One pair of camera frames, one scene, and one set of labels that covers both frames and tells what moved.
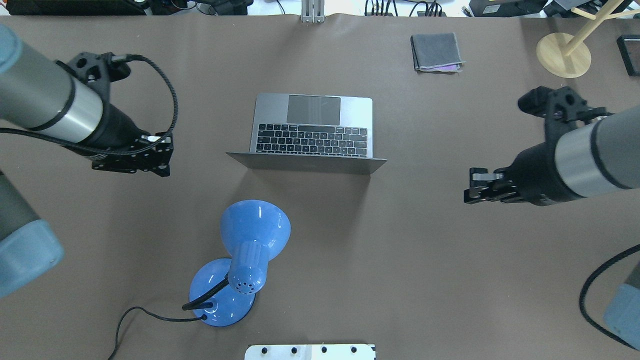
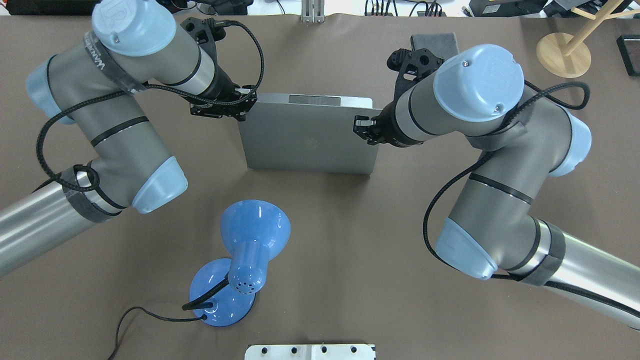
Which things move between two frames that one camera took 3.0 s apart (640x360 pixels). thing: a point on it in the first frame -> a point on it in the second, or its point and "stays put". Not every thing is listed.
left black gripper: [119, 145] -> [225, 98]
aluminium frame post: [312, 11] stays put
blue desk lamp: [222, 290] stays put
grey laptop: [311, 133] stays put
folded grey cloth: [438, 52] stays put
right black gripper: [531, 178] -> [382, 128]
